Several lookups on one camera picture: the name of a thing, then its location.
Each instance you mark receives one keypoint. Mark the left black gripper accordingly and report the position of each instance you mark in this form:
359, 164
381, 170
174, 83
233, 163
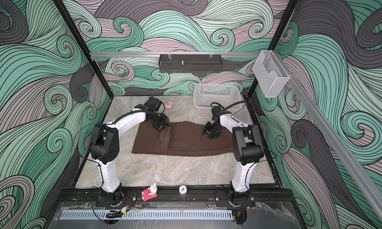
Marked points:
165, 123

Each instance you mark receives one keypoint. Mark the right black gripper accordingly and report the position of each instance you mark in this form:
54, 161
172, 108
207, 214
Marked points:
207, 130

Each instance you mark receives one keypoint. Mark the brown trousers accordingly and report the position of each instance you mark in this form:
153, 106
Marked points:
180, 139

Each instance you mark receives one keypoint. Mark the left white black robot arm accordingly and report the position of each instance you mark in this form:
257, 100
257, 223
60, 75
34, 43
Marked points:
104, 143

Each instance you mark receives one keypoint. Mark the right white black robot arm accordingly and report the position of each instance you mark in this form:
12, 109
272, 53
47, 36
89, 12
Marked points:
247, 147

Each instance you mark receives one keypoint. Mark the small pink white cupcake toy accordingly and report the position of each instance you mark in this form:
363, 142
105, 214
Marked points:
169, 104

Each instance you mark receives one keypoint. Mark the white plastic laundry basket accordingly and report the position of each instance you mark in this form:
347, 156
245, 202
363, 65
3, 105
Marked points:
206, 94

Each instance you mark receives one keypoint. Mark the pink card with bunny figure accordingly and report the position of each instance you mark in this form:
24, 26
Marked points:
150, 192

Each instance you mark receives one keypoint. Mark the black perforated wall tray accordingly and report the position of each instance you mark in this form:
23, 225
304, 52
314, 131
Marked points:
195, 64

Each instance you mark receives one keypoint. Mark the clear acrylic wall box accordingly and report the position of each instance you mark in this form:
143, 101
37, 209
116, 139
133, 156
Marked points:
270, 72

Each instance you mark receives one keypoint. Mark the aluminium wall rail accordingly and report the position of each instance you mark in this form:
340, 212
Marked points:
137, 54

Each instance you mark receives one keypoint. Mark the black front mounting rail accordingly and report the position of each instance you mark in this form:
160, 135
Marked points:
220, 196

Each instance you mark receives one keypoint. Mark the white slotted cable duct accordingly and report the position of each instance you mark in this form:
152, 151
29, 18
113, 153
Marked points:
150, 215

